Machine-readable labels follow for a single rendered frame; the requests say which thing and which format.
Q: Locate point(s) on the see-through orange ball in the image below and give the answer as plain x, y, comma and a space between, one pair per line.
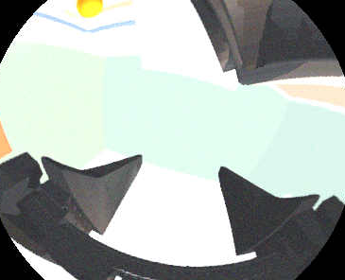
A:
71, 8

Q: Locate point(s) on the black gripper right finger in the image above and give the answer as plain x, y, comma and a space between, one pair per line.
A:
255, 214

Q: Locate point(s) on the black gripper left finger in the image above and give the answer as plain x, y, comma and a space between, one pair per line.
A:
97, 191

